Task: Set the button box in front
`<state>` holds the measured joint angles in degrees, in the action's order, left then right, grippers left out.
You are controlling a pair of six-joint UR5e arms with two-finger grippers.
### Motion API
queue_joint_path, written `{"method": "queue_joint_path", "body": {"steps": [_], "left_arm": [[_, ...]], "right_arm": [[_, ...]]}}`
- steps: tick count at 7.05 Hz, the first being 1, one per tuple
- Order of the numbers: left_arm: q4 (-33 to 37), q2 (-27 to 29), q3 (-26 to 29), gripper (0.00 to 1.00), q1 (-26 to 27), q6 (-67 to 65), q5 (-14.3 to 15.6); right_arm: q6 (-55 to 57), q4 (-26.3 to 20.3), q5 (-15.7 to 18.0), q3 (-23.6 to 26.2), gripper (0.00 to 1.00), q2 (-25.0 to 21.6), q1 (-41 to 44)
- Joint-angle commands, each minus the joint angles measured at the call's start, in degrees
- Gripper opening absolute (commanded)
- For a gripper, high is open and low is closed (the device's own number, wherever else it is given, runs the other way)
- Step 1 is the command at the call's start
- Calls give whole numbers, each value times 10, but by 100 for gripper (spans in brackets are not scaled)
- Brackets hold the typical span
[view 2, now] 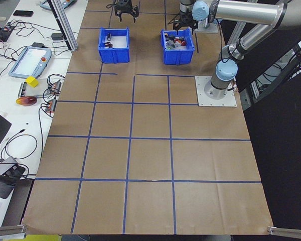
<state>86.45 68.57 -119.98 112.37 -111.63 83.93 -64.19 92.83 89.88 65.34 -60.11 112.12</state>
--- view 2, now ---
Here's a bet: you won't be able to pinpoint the black frame cover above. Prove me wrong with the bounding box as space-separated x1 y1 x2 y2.
217 15 301 241

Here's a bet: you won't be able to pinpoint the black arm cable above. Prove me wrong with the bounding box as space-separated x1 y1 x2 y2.
212 14 230 64

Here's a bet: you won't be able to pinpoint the black smartphone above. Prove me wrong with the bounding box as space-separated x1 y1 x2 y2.
13 10 34 18

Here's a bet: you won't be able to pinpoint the black desk cable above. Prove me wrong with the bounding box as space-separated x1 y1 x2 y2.
26 106 44 179
4 128 39 160

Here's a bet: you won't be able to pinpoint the black orange adapter box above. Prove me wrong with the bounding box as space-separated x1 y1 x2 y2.
41 98 58 116
43 79 64 95

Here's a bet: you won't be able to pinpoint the blue bin with black capacitors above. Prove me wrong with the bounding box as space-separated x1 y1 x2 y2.
97 27 130 64

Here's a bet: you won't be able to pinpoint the metal frame bars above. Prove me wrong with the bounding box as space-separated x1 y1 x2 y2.
240 37 301 111

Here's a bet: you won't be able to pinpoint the aluminium profile bar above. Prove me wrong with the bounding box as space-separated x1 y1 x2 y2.
266 225 301 241
0 224 28 239

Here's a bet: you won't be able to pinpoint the light blue teach pendant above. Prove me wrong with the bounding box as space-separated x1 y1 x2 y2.
8 45 53 79
39 0 78 11

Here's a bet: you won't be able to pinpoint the yellow cube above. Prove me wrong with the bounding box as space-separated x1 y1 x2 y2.
25 76 39 88

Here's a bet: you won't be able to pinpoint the aluminium profile column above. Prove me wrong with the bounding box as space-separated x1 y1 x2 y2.
47 0 79 53

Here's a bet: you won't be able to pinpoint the yellow green sheet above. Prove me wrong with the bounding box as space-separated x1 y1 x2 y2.
2 234 62 241

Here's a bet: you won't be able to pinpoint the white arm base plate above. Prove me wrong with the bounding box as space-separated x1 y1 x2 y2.
195 75 238 108
194 21 219 34

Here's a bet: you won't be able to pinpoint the white foam bin liner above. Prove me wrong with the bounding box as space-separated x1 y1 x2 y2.
165 30 189 51
101 35 128 49

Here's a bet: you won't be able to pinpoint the grey docking hub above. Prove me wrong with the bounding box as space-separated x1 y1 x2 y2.
0 157 19 176

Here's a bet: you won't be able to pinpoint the small grey electronic box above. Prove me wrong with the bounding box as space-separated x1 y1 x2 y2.
17 81 45 99

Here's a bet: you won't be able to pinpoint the blue bin with push buttons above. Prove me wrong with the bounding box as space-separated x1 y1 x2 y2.
160 28 195 65

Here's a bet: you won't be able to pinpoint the silver monitor base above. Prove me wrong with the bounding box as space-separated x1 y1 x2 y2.
0 178 16 200

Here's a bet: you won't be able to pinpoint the black electronics board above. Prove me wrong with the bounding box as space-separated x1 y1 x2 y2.
0 21 16 43

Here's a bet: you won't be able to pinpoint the red yellow mango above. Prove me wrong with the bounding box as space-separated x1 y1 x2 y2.
15 97 38 107

